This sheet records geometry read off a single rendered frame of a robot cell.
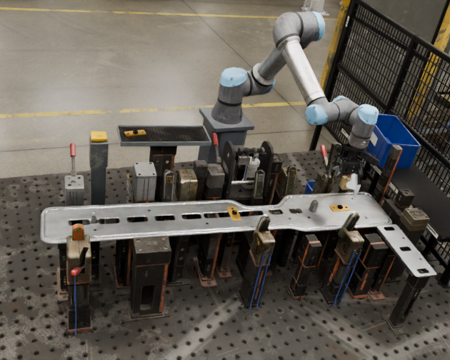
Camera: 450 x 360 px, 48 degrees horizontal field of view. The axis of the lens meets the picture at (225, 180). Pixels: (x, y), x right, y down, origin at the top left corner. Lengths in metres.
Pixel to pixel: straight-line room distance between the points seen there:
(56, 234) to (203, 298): 0.62
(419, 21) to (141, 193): 2.87
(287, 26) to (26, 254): 1.37
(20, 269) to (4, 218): 0.33
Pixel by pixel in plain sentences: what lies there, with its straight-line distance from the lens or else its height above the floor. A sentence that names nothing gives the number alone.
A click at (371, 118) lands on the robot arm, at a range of 1.93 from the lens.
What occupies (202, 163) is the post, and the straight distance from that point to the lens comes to 2.06.
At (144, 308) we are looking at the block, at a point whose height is 0.74.
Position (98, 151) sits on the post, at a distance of 2.07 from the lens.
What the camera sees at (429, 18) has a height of 1.33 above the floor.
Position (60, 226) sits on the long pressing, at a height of 1.00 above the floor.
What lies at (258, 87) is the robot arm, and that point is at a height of 1.27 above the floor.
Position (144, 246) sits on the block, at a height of 1.03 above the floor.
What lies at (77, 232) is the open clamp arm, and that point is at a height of 1.09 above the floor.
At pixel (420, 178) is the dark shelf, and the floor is 1.03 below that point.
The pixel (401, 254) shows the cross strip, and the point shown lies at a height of 1.00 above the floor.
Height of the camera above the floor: 2.20
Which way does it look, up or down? 34 degrees down
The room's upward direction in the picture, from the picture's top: 11 degrees clockwise
